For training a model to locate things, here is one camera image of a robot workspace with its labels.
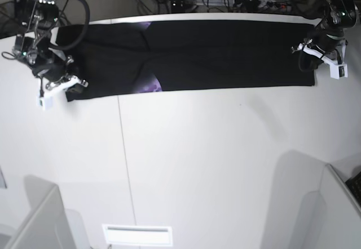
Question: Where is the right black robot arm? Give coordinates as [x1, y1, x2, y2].
[12, 0, 90, 99]

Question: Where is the left white partition panel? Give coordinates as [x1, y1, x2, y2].
[1, 184, 76, 248]

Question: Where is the black keyboard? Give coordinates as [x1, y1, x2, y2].
[346, 173, 361, 204]

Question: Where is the right white partition panel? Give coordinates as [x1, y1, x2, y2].
[321, 164, 360, 224]

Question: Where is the white partition panel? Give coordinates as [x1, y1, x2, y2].
[1, 184, 76, 248]
[321, 164, 360, 224]

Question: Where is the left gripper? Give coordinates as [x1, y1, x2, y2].
[298, 29, 344, 72]

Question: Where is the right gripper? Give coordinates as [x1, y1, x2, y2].
[12, 3, 84, 94]

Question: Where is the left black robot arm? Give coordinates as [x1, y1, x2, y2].
[296, 0, 358, 79]

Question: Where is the white power strip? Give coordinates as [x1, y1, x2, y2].
[194, 0, 291, 9]

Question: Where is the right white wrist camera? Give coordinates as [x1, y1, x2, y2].
[38, 75, 89, 110]

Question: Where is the white table slot plate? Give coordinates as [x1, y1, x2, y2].
[102, 224, 173, 247]

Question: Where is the black T-shirt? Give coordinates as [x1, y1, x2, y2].
[66, 20, 315, 101]

